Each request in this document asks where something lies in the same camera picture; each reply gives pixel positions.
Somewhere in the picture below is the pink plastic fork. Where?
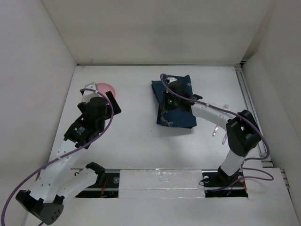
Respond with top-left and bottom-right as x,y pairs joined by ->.
212,125 -> 219,137

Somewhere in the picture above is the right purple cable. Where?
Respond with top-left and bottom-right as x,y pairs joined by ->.
159,73 -> 275,191

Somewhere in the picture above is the purple cable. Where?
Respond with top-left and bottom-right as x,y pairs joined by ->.
159,73 -> 275,191
0,89 -> 115,226

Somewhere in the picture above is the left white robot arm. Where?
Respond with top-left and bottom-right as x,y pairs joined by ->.
16,88 -> 121,226

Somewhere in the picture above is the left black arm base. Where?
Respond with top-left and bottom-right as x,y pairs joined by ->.
76,169 -> 120,198

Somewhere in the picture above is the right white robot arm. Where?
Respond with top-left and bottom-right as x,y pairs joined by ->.
161,77 -> 262,186

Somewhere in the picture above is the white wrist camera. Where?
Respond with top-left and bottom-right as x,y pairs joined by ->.
82,82 -> 98,103
166,77 -> 177,84

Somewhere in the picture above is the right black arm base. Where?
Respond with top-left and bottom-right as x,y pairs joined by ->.
199,170 -> 248,198

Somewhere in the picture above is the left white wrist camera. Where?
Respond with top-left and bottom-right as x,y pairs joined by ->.
82,82 -> 98,103

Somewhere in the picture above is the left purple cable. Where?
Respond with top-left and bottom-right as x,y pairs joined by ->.
0,89 -> 115,226

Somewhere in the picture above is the blue whale placemat cloth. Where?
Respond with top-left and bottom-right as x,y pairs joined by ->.
151,75 -> 197,129

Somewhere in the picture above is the pink plastic knife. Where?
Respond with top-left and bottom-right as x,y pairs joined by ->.
222,134 -> 227,145

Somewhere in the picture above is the pink plastic plate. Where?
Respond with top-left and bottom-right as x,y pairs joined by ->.
82,82 -> 116,103

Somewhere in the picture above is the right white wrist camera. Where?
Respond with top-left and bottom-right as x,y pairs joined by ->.
166,77 -> 177,84

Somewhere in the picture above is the aluminium side rail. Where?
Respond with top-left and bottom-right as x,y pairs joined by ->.
234,59 -> 290,191

